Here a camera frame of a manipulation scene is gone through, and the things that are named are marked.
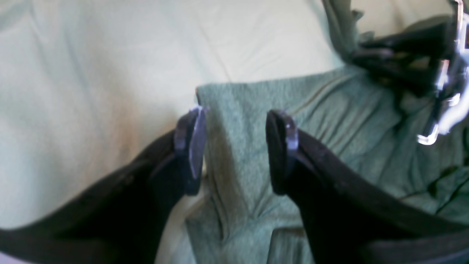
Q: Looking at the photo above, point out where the green long-sleeve T-shirt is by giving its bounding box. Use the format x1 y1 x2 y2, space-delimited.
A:
185 0 469 264

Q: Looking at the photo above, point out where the white black gripper body right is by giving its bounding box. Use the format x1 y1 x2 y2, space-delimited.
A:
417 0 468 146

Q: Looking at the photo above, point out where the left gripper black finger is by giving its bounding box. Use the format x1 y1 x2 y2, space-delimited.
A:
351 15 456 92
0 106 207 264
265 110 469 264

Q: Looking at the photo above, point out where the light green table cloth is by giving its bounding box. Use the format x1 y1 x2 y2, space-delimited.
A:
1 0 468 264

